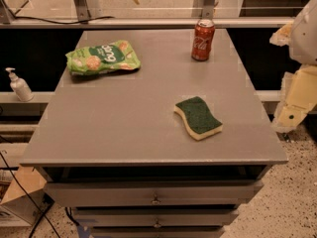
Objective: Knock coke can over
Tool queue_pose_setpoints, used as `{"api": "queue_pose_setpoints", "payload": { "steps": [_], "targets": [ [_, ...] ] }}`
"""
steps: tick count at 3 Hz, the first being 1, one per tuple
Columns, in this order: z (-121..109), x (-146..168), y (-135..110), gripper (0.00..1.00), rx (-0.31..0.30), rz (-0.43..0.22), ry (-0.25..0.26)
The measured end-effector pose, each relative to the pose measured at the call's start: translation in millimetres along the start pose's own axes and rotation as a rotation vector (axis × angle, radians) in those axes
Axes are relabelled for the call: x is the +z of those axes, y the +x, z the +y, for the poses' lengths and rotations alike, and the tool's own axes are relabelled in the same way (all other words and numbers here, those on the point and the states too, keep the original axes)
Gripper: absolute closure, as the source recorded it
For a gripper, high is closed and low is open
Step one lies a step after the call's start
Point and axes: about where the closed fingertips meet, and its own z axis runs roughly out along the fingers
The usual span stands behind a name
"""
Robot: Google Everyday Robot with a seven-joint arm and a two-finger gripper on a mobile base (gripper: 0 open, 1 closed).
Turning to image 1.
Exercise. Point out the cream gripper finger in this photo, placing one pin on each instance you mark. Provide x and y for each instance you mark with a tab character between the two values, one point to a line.
298	96

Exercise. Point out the red coke can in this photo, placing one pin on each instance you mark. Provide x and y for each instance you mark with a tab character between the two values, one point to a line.
203	37

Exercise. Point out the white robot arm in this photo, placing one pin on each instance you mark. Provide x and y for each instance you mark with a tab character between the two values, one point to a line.
300	36

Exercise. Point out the green and yellow sponge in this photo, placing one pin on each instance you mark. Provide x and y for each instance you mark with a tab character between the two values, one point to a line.
198	120

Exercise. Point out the green chip bag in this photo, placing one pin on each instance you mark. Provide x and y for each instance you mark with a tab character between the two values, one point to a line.
119	55

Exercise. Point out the grey drawer cabinet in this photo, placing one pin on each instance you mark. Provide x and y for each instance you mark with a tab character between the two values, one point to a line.
114	151

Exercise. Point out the white pump bottle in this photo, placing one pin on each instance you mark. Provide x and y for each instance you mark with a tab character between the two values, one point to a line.
19	86

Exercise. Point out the cardboard box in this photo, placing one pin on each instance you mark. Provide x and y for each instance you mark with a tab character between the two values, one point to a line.
19	205

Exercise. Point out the metal frame post right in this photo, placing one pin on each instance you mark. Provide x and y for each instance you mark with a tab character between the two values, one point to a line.
203	9

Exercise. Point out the metal frame post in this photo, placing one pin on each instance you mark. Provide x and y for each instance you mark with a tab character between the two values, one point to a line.
87	9
203	9

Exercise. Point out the metal frame post left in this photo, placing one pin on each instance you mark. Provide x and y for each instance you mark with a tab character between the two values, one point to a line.
87	9

